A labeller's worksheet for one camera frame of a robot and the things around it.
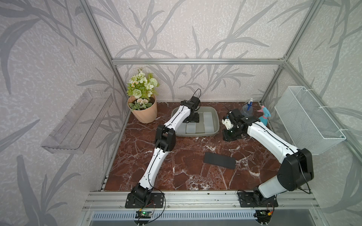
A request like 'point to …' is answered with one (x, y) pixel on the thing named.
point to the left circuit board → (143, 214)
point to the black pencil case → (219, 160)
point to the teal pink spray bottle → (266, 114)
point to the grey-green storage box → (180, 131)
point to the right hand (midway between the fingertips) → (223, 137)
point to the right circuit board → (263, 216)
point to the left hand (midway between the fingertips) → (193, 120)
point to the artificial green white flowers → (141, 88)
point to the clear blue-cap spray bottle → (247, 108)
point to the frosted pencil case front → (208, 122)
